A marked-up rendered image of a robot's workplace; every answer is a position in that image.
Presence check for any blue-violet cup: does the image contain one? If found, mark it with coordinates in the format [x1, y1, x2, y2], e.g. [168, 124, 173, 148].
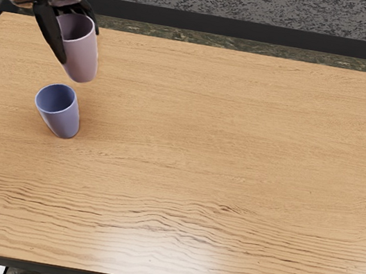
[29, 80, 87, 142]

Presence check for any pale pink cup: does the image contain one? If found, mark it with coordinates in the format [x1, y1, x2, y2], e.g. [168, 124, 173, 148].
[45, 9, 107, 86]

